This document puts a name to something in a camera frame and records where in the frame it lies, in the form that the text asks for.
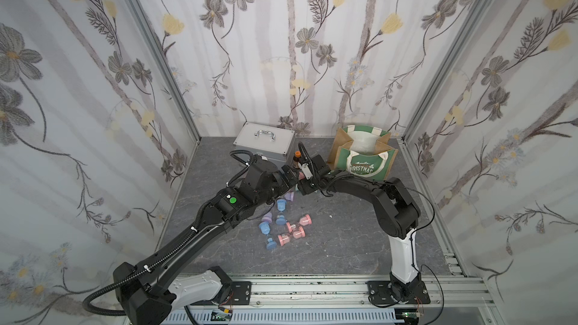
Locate blue hourglass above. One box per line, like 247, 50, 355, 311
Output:
266, 237, 277, 251
276, 199, 287, 212

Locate purple hourglass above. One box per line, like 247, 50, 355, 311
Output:
284, 191, 295, 202
261, 212, 272, 224

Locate green burlap canvas bag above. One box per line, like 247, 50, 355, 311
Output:
328, 125, 398, 181

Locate pink hourglass small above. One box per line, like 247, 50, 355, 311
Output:
299, 215, 312, 227

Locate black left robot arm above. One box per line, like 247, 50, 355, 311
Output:
82, 150, 312, 324

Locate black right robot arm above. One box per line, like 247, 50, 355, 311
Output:
297, 142, 431, 308

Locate purple hourglass standing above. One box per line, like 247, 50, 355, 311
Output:
261, 212, 272, 224

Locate blue hourglass number 30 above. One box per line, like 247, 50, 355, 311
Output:
258, 221, 271, 236

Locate pink hourglass number 15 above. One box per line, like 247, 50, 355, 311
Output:
278, 234, 291, 246

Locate pink hourglass lower pair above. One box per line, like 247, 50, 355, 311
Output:
286, 222, 306, 239

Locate blue hourglass front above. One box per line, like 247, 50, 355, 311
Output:
266, 237, 277, 251

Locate brown bottle orange cap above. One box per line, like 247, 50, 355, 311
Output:
293, 150, 302, 168

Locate silver aluminium case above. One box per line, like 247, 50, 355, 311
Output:
233, 123, 295, 168

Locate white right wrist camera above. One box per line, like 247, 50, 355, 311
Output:
300, 163, 313, 180

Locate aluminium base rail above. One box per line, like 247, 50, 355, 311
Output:
121, 274, 498, 325

